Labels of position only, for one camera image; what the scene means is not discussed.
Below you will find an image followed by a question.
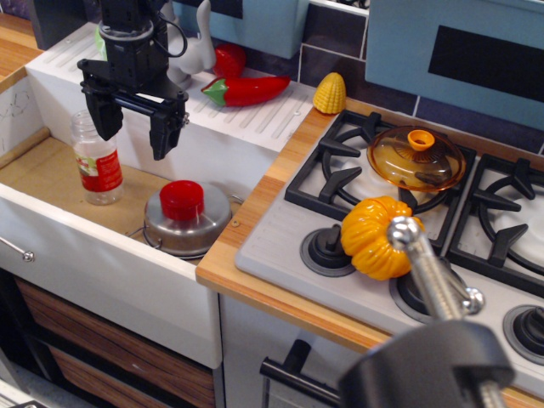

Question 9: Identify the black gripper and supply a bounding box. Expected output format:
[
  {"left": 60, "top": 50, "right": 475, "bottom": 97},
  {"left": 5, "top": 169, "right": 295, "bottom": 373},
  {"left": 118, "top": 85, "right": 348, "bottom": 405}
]
[{"left": 77, "top": 25, "right": 189, "bottom": 161}]

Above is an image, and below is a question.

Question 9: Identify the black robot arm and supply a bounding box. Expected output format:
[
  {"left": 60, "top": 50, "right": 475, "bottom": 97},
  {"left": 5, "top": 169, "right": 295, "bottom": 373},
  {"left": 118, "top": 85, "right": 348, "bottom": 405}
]
[{"left": 77, "top": 1, "right": 188, "bottom": 161}]

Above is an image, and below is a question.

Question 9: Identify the red bottle cap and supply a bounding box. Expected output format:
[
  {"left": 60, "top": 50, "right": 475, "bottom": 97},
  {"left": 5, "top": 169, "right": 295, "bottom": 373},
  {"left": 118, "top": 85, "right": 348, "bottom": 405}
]
[{"left": 159, "top": 180, "right": 205, "bottom": 221}]

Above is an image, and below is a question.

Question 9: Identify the clear plastic bottle red label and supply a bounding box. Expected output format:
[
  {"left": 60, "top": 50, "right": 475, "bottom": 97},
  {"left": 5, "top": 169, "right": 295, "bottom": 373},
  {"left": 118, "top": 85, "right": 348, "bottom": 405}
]
[{"left": 71, "top": 110, "right": 123, "bottom": 206}]

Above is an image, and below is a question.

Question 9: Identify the grey toy faucet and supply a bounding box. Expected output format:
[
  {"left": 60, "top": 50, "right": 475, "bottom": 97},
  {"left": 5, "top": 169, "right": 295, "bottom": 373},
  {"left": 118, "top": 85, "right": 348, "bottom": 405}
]
[{"left": 161, "top": 0, "right": 216, "bottom": 90}]

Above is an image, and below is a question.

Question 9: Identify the red toy chili pepper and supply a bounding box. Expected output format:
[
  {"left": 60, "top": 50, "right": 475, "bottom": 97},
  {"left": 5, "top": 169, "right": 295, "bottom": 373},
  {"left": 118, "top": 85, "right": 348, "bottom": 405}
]
[{"left": 201, "top": 76, "right": 291, "bottom": 107}]

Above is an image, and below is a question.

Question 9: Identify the white toy sink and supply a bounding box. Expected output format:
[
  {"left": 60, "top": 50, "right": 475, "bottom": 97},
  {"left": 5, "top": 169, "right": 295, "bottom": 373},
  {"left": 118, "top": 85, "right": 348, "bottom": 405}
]
[{"left": 1, "top": 23, "right": 313, "bottom": 369}]

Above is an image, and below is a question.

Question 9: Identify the red toy strawberry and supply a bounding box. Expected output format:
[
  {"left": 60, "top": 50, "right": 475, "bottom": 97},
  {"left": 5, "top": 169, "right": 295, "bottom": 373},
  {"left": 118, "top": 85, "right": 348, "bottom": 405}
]
[{"left": 212, "top": 43, "right": 247, "bottom": 78}]

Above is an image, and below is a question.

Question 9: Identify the small stainless steel pot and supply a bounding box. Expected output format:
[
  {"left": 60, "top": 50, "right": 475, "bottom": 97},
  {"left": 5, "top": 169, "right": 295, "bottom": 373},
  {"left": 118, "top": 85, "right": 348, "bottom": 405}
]
[{"left": 126, "top": 191, "right": 244, "bottom": 260}]

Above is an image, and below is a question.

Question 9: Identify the teal cabinet left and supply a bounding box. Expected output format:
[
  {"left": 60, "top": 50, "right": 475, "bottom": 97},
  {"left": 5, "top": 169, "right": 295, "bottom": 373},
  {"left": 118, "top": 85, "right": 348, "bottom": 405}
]
[{"left": 171, "top": 0, "right": 311, "bottom": 60}]

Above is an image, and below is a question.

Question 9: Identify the yellow toy corn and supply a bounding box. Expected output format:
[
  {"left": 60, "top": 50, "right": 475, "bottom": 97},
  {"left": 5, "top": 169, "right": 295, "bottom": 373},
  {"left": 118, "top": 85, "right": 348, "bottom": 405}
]
[{"left": 313, "top": 72, "right": 347, "bottom": 115}]

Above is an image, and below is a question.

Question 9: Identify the left black burner grate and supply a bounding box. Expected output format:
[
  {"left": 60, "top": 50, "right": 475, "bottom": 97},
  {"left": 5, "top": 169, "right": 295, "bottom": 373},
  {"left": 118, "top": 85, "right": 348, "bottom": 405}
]
[{"left": 285, "top": 110, "right": 476, "bottom": 254}]

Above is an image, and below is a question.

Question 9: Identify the black burner grate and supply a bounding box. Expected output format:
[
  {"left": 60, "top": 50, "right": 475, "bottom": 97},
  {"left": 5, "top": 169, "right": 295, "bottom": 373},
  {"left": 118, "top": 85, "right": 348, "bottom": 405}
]
[
  {"left": 447, "top": 155, "right": 543, "bottom": 298},
  {"left": 285, "top": 110, "right": 476, "bottom": 254}
]

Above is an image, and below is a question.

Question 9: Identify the upper wooden drawer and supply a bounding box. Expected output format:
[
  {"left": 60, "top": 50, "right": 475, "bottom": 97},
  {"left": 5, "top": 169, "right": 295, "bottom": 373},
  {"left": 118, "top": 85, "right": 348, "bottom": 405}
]
[{"left": 15, "top": 278, "right": 214, "bottom": 400}]

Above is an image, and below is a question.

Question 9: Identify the wooden drawer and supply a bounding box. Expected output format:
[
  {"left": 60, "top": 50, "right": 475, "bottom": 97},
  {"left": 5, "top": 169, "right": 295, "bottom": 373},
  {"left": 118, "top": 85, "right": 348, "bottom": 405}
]
[
  {"left": 15, "top": 278, "right": 214, "bottom": 400},
  {"left": 49, "top": 346, "right": 216, "bottom": 407}
]

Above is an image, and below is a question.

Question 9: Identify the left black stove knob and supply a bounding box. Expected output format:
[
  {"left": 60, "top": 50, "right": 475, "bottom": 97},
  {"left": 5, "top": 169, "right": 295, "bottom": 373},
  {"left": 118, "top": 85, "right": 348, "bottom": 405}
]
[{"left": 300, "top": 224, "right": 355, "bottom": 278}]

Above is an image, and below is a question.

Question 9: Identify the black stove knob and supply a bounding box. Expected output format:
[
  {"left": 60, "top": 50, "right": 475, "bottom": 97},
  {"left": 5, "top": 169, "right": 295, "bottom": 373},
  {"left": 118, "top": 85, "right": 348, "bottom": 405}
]
[
  {"left": 502, "top": 305, "right": 543, "bottom": 364},
  {"left": 300, "top": 224, "right": 355, "bottom": 278},
  {"left": 389, "top": 257, "right": 469, "bottom": 326}
]

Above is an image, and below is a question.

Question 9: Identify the orange toy pumpkin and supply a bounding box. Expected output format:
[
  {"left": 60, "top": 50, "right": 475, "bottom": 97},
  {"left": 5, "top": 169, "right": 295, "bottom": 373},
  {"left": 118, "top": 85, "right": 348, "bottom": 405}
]
[{"left": 341, "top": 196, "right": 412, "bottom": 281}]

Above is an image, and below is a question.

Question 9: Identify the lower wooden drawer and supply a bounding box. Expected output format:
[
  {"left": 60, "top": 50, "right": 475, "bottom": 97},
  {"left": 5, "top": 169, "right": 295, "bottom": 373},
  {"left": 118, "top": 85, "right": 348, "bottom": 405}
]
[{"left": 49, "top": 346, "right": 216, "bottom": 407}]

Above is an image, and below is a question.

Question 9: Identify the amber glass pot lid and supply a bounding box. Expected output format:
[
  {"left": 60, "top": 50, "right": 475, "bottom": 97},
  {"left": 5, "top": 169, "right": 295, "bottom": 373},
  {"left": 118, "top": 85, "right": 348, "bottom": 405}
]
[{"left": 366, "top": 126, "right": 467, "bottom": 192}]

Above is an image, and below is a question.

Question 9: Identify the middle black stove knob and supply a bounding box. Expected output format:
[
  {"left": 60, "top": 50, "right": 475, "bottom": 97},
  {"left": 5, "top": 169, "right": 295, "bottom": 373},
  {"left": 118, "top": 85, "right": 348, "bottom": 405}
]
[{"left": 389, "top": 257, "right": 469, "bottom": 326}]

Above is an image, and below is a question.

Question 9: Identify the teal microwave cabinet right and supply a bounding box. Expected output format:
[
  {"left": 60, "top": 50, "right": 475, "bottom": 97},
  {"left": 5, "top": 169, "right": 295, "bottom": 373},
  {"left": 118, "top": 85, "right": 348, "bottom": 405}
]
[{"left": 365, "top": 1, "right": 543, "bottom": 129}]

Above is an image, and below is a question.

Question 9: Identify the right black burner grate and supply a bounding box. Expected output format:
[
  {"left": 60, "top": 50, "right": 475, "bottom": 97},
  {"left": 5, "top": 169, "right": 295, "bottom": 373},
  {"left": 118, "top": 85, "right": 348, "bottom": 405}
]
[{"left": 447, "top": 155, "right": 543, "bottom": 298}]

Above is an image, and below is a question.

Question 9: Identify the right black stove knob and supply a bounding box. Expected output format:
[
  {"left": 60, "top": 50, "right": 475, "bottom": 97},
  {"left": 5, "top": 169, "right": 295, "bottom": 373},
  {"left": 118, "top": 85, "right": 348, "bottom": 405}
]
[{"left": 502, "top": 305, "right": 543, "bottom": 364}]

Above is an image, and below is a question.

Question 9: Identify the metal towel rail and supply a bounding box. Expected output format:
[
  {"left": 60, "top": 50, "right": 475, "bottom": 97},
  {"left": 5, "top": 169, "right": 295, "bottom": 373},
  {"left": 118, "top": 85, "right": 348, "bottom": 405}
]
[{"left": 0, "top": 237, "right": 36, "bottom": 263}]

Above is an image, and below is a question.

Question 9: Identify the black oven door handle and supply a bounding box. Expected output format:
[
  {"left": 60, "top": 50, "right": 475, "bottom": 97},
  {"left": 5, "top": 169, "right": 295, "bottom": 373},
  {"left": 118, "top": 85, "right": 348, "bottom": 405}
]
[{"left": 259, "top": 339, "right": 340, "bottom": 407}]

